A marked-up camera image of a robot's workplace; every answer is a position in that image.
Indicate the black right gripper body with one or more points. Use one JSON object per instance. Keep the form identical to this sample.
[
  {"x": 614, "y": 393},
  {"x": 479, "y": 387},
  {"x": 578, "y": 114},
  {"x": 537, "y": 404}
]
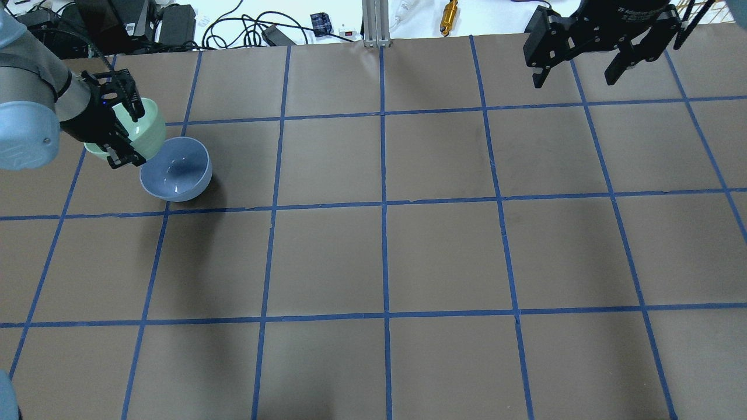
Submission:
[{"x": 630, "y": 13}]

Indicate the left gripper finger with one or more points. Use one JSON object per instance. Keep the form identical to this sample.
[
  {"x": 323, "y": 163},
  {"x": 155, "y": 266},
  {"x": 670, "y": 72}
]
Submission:
[
  {"x": 128, "y": 94},
  {"x": 121, "y": 153}
]

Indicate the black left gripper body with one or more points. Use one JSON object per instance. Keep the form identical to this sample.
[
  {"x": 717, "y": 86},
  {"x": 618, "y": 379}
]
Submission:
[{"x": 97, "y": 121}]

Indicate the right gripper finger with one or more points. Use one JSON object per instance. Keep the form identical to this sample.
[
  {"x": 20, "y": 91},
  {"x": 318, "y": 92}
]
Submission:
[
  {"x": 540, "y": 73},
  {"x": 617, "y": 67}
]

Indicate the green bowl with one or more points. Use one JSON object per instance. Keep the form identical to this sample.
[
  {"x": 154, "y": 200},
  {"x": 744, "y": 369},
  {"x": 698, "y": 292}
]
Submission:
[{"x": 137, "y": 131}]

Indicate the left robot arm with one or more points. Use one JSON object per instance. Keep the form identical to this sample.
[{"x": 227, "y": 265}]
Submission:
[{"x": 42, "y": 98}]

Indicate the blue bowl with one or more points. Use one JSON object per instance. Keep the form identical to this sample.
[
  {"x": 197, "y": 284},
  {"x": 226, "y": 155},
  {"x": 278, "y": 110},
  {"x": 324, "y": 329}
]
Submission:
[{"x": 179, "y": 172}]

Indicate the black power brick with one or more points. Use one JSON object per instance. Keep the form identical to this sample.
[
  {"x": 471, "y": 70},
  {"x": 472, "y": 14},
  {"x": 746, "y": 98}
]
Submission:
[{"x": 177, "y": 24}]

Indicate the black power adapter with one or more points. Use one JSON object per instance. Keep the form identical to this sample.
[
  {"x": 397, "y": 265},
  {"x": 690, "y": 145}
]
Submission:
[{"x": 274, "y": 37}]

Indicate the small blue device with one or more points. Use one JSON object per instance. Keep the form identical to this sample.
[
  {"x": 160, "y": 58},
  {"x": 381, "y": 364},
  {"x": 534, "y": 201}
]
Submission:
[{"x": 321, "y": 24}]

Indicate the aluminium frame post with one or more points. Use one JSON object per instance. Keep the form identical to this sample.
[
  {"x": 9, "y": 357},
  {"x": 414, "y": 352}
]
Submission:
[{"x": 375, "y": 23}]

